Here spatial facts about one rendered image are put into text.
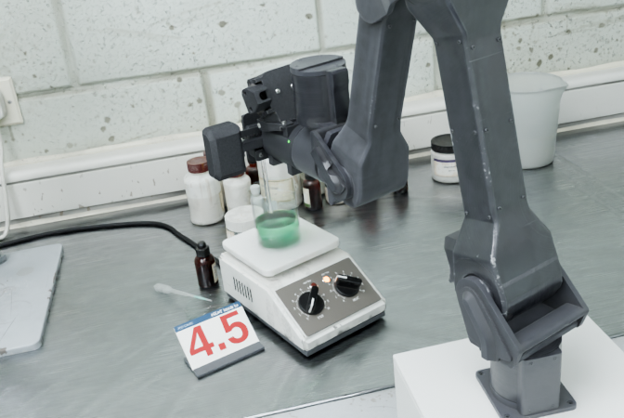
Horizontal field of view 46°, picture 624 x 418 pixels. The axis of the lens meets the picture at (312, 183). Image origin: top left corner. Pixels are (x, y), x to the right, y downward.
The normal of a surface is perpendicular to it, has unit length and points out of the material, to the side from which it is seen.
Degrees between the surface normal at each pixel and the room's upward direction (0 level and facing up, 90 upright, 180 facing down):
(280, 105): 69
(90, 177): 90
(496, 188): 79
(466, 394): 2
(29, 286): 0
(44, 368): 0
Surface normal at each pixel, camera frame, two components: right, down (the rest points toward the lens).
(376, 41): -0.83, 0.31
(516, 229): 0.48, -0.07
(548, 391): 0.18, 0.40
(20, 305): -0.11, -0.92
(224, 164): 0.56, 0.28
